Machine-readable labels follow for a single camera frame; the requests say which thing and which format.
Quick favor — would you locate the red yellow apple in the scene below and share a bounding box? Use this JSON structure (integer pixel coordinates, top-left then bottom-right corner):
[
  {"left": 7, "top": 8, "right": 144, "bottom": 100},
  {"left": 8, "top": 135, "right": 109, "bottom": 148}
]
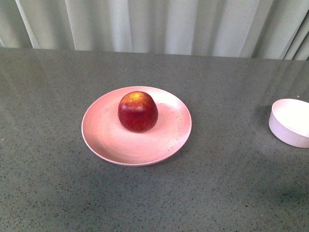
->
[{"left": 118, "top": 91, "right": 158, "bottom": 133}]

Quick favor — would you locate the pink round plate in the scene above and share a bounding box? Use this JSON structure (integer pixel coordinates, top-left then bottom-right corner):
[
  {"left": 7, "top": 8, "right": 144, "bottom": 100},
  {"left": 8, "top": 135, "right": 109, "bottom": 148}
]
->
[{"left": 81, "top": 86, "right": 192, "bottom": 166}]

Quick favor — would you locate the light pink bowl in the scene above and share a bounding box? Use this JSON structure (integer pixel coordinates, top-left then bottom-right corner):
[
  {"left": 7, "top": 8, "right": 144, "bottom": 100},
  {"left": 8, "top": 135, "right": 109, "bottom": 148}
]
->
[{"left": 268, "top": 99, "right": 309, "bottom": 148}]

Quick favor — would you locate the white pleated curtain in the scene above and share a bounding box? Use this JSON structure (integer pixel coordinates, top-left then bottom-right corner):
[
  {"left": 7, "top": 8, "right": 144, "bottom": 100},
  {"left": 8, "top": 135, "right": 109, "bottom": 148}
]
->
[{"left": 0, "top": 0, "right": 309, "bottom": 60}]

